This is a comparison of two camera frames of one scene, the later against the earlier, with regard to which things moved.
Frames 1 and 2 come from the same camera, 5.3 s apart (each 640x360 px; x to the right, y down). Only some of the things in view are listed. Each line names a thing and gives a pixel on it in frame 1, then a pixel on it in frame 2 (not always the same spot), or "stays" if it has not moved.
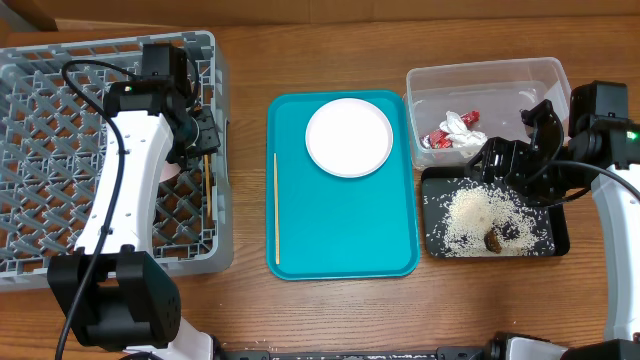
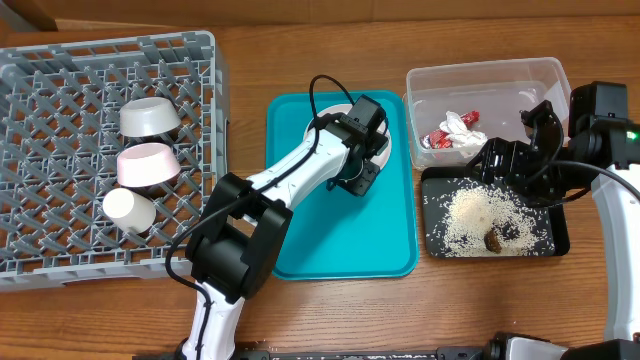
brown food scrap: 492,243 stays
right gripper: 513,155 stays
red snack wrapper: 441,139 stays
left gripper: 206,138 → 353,181
